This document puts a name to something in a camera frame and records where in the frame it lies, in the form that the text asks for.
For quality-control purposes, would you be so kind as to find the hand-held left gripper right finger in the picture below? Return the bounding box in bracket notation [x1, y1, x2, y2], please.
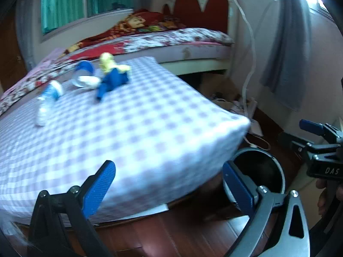
[222, 161, 313, 257]

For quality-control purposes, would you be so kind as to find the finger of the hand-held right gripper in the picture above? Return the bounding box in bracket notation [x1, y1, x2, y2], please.
[299, 119, 343, 145]
[291, 140, 338, 157]

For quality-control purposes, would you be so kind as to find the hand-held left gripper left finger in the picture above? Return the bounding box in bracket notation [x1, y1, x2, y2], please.
[28, 160, 116, 257]

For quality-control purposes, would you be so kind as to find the black round bin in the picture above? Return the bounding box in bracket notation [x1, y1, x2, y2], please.
[228, 148, 286, 212]

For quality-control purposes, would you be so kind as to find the clear plastic bottle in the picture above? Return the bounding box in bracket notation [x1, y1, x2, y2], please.
[36, 80, 64, 127]

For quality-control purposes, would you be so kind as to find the white tissue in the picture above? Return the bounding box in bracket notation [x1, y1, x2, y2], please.
[78, 75, 101, 89]

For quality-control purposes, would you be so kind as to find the yellow and blue plush doll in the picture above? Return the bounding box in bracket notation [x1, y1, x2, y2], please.
[96, 67, 129, 103]

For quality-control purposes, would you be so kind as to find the blue paper cup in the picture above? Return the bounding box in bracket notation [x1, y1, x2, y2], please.
[72, 60, 95, 87]

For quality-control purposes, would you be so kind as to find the yellow cloth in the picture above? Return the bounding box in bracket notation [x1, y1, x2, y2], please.
[99, 52, 132, 77]

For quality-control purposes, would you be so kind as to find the person's right hand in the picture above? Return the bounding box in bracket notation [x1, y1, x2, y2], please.
[316, 178, 338, 217]

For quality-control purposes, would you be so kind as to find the flat white network box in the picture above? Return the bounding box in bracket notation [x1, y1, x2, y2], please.
[248, 120, 265, 137]

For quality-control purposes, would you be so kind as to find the purple checked tablecloth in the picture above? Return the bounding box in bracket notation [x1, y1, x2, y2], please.
[0, 56, 251, 224]

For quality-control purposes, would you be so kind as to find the grey patterned curtain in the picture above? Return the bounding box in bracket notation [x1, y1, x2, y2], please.
[261, 0, 312, 111]

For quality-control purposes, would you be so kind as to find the cardboard box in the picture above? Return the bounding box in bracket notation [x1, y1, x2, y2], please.
[201, 78, 242, 105]

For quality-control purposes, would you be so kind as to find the grey mattress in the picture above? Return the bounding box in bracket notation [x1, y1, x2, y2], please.
[161, 43, 233, 62]

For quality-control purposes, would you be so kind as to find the pink bed sheet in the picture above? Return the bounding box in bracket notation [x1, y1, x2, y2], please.
[0, 47, 67, 99]

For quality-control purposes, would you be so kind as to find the brown wooden door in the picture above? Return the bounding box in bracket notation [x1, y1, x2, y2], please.
[0, 11, 27, 86]

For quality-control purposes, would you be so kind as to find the red and white headboard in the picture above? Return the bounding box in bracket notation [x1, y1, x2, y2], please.
[162, 0, 236, 36]

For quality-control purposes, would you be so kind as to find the floral bedspread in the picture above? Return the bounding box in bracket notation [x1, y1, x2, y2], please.
[0, 28, 234, 115]

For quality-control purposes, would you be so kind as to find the red printed blanket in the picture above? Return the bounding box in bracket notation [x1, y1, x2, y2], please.
[64, 9, 188, 54]

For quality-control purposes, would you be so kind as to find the grey window curtain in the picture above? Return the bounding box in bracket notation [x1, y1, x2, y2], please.
[15, 0, 41, 68]

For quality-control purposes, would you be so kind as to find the white hanging cable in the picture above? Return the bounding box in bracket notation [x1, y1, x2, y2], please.
[226, 0, 258, 113]

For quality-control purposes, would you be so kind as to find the white bed frame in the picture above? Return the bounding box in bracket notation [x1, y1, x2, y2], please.
[161, 57, 231, 76]

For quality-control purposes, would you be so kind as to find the window with white frame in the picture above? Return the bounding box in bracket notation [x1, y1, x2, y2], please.
[40, 0, 134, 36]

